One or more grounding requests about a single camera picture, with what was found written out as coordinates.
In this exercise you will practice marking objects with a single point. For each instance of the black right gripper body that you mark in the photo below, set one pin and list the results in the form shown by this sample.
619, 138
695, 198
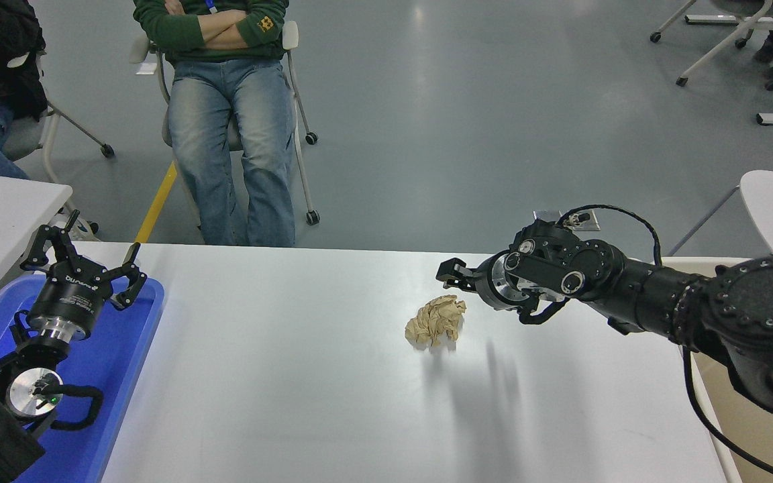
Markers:
486, 282

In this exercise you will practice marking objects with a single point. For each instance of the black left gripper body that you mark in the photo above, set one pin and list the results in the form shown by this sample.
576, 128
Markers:
68, 298

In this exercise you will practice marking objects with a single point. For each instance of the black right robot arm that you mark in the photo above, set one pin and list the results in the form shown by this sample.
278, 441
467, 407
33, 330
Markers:
655, 295

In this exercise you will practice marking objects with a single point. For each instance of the person's left forearm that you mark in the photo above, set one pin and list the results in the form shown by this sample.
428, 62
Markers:
225, 43

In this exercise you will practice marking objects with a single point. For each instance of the person's right forearm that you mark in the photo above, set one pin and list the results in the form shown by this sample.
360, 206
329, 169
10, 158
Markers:
227, 21

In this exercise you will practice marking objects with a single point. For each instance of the person's left hand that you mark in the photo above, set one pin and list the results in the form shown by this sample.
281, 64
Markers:
176, 6

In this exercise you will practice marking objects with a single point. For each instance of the crumpled tan paper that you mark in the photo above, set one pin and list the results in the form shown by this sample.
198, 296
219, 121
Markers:
435, 320

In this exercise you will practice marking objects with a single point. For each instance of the blue plastic tray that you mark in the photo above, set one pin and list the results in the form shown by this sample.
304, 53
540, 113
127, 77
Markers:
111, 376

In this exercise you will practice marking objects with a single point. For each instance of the silver floor plate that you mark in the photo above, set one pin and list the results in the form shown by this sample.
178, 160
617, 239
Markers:
594, 225
544, 215

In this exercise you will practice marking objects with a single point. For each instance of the grey swivel chair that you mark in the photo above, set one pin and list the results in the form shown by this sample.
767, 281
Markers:
302, 178

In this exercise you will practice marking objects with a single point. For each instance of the large pale bin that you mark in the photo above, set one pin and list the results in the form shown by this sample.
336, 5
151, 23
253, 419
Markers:
749, 429

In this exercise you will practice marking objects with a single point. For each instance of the white-framed wheeled chair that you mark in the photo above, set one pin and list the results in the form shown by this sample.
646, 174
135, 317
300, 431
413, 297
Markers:
722, 43

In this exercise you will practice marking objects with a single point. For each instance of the short white floor bar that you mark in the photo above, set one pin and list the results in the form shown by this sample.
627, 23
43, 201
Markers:
708, 19

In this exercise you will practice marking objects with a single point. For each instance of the grey chair with white frame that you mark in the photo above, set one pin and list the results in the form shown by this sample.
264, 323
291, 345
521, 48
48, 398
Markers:
21, 137

